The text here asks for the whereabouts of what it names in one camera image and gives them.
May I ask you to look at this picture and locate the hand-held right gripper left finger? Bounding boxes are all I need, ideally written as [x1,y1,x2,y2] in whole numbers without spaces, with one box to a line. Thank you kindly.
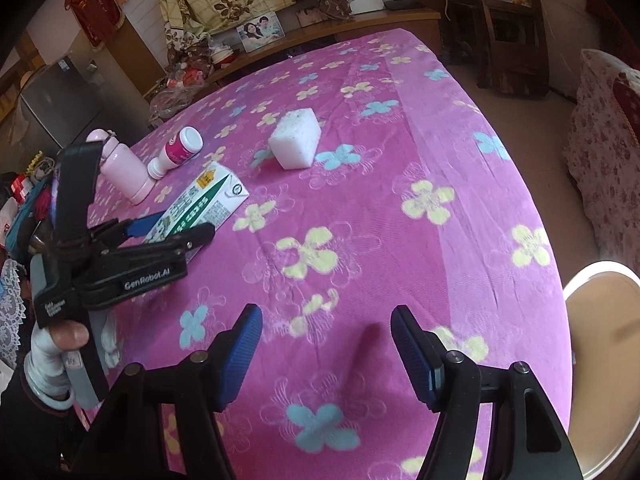
[82,304,263,480]

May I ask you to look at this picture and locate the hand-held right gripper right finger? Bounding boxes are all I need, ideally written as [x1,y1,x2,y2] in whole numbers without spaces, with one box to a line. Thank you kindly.
[390,305,583,480]

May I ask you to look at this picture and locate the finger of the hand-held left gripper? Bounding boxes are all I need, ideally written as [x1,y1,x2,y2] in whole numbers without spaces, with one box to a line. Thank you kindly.
[90,212,168,243]
[100,223,217,273]

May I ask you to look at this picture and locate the green white milk carton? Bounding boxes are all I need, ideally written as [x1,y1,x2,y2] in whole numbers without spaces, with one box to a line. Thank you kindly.
[142,161,250,256]

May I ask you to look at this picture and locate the round cream stool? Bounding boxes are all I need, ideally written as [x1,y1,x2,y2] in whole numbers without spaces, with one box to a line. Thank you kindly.
[562,260,640,480]

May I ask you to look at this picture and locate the person's left forearm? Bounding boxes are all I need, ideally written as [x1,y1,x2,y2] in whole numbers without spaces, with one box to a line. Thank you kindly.
[0,367,88,480]

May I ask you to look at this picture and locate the person's left hand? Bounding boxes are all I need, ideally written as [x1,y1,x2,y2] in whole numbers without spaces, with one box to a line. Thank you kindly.
[24,310,122,411]

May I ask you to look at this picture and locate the pink thermos flask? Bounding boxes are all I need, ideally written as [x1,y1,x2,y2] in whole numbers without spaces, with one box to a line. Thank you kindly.
[85,129,157,206]

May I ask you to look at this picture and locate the white lace cloth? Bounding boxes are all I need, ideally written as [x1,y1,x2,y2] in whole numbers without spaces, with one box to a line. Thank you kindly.
[0,260,27,368]

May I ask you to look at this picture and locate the pink white plastic bottle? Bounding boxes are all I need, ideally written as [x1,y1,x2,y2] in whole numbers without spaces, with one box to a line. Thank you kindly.
[147,126,203,180]

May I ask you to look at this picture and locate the clear plastic bag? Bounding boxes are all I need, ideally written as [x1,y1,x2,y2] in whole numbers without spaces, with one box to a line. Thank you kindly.
[147,75,206,126]

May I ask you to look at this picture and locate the grey refrigerator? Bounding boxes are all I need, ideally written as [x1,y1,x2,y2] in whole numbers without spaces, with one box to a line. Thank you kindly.
[17,55,101,161]

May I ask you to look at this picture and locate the white sponge block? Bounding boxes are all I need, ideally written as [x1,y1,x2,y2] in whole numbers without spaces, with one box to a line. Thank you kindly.
[268,107,322,171]

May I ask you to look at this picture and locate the pink flower tablecloth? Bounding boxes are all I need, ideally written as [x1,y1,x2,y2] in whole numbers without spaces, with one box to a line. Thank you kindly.
[85,27,576,480]

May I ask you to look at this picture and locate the red hanging banner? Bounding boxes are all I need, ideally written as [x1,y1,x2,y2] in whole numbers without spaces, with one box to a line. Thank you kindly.
[65,0,126,48]

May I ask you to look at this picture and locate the floral covered sofa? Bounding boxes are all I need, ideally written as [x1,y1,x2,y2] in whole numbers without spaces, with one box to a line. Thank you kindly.
[564,49,640,276]

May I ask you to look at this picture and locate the dark wooden chair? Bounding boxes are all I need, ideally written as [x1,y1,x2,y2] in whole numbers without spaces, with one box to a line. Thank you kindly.
[442,0,551,98]

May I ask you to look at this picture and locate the couple photo frame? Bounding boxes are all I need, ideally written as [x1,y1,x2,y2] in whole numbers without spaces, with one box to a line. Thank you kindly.
[236,11,286,52]

